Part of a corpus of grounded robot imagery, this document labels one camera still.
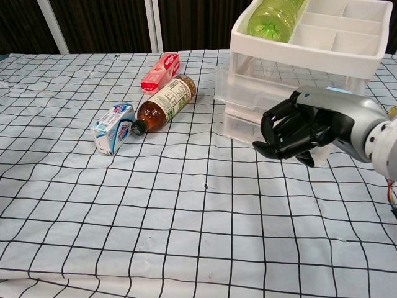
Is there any blue white soap box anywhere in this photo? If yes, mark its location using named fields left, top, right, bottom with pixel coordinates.
left=91, top=101, right=136, bottom=156

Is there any pink toothpaste box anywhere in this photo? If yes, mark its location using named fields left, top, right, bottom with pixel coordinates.
left=140, top=52, right=181, bottom=96

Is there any dark corrugated partition panel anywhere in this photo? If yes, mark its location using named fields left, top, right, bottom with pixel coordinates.
left=158, top=0, right=258, bottom=52
left=49, top=0, right=154, bottom=54
left=0, top=0, right=62, bottom=55
left=386, top=0, right=397, bottom=55

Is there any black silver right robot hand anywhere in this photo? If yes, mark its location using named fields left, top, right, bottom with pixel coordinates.
left=252, top=86, right=390, bottom=168

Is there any clear plastic drawer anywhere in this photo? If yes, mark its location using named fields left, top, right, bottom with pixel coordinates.
left=213, top=63, right=365, bottom=118
left=223, top=107, right=331, bottom=165

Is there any white partition post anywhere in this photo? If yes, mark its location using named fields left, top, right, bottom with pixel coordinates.
left=37, top=0, right=71, bottom=55
left=144, top=0, right=164, bottom=53

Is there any green plastic bottle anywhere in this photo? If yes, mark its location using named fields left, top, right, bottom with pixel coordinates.
left=247, top=0, right=306, bottom=43

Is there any brown tea bottle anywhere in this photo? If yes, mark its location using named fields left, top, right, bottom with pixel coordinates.
left=130, top=73, right=197, bottom=137

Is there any clear plastic drawer unit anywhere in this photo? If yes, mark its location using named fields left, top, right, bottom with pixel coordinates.
left=223, top=0, right=393, bottom=165

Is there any black grid checkered tablecloth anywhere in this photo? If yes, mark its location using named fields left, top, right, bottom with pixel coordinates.
left=0, top=48, right=397, bottom=298

